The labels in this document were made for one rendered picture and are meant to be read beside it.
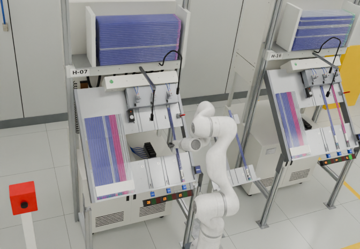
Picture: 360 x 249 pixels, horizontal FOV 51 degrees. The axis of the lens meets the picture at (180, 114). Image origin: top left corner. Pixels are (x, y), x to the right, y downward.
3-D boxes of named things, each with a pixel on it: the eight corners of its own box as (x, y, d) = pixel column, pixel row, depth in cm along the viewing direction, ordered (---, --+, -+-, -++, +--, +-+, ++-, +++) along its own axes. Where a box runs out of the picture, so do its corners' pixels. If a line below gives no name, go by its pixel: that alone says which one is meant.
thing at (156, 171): (192, 180, 255) (194, 179, 252) (94, 200, 231) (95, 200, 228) (187, 152, 258) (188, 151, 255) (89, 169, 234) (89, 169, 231)
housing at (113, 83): (171, 87, 269) (178, 81, 256) (103, 95, 251) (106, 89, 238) (169, 76, 270) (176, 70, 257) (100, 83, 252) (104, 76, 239)
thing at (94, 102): (180, 127, 263) (182, 125, 259) (84, 141, 239) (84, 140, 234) (171, 81, 269) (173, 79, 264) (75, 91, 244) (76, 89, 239)
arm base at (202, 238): (230, 260, 206) (237, 237, 196) (199, 271, 198) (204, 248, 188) (212, 233, 220) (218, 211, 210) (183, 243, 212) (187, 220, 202)
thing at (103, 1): (157, 191, 340) (176, 0, 247) (77, 209, 314) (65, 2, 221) (135, 146, 391) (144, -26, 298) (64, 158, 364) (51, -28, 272)
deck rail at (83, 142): (94, 202, 233) (95, 202, 227) (90, 203, 232) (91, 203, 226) (75, 91, 244) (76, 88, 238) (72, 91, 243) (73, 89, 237)
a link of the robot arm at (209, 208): (226, 236, 195) (234, 204, 182) (192, 241, 191) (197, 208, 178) (218, 218, 205) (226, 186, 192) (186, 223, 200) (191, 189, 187)
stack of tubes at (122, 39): (177, 60, 250) (181, 20, 235) (99, 66, 230) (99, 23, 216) (170, 52, 259) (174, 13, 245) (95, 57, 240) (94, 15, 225)
